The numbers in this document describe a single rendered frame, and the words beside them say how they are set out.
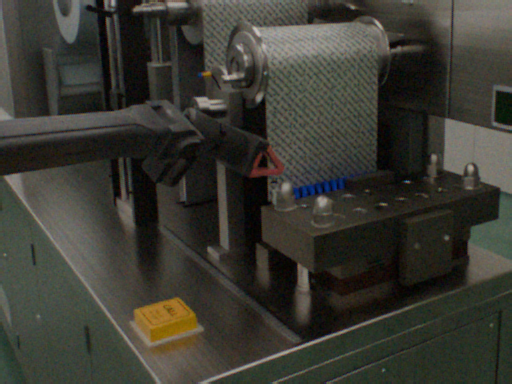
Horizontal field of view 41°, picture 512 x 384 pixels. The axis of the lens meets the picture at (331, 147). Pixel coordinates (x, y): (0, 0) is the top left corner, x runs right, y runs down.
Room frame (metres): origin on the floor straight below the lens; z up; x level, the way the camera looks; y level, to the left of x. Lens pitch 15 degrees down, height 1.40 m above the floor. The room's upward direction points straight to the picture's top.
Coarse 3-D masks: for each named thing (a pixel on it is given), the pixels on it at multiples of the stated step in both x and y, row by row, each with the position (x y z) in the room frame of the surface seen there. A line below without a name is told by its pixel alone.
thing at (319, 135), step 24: (288, 96) 1.12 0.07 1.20; (312, 96) 1.15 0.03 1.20; (336, 96) 1.18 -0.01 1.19; (360, 96) 1.21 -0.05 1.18; (288, 120) 1.12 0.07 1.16; (312, 120) 1.15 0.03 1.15; (336, 120) 1.18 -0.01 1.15; (360, 120) 1.21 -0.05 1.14; (288, 144) 1.12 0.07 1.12; (312, 144) 1.15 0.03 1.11; (336, 144) 1.18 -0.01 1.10; (360, 144) 1.21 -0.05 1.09; (288, 168) 1.12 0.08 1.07; (312, 168) 1.15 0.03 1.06; (336, 168) 1.18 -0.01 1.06; (360, 168) 1.21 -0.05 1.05
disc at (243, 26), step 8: (240, 24) 1.16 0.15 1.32; (248, 24) 1.14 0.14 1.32; (232, 32) 1.19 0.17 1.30; (248, 32) 1.14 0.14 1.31; (256, 32) 1.12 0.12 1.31; (256, 40) 1.11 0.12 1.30; (264, 48) 1.10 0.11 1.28; (264, 56) 1.09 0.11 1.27; (264, 64) 1.09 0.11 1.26; (264, 72) 1.09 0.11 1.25; (264, 80) 1.10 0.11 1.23; (264, 88) 1.10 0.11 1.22; (256, 96) 1.12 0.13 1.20; (264, 96) 1.10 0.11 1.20; (248, 104) 1.14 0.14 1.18; (256, 104) 1.12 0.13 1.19
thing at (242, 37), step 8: (240, 32) 1.16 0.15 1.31; (232, 40) 1.18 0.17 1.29; (240, 40) 1.16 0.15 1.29; (248, 40) 1.13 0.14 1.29; (376, 40) 1.25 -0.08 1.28; (256, 48) 1.11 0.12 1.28; (256, 56) 1.11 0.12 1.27; (256, 64) 1.11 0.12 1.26; (256, 72) 1.11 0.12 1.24; (256, 80) 1.11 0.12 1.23; (240, 88) 1.16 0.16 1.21; (248, 88) 1.14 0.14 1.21; (256, 88) 1.11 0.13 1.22; (248, 96) 1.14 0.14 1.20
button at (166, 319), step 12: (168, 300) 0.93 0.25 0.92; (180, 300) 0.93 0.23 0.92; (144, 312) 0.89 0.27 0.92; (156, 312) 0.89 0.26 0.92; (168, 312) 0.89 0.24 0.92; (180, 312) 0.89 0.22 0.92; (192, 312) 0.89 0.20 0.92; (144, 324) 0.86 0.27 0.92; (156, 324) 0.85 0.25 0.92; (168, 324) 0.86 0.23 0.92; (180, 324) 0.87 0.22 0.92; (192, 324) 0.88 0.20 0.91; (156, 336) 0.85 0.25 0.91; (168, 336) 0.85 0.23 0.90
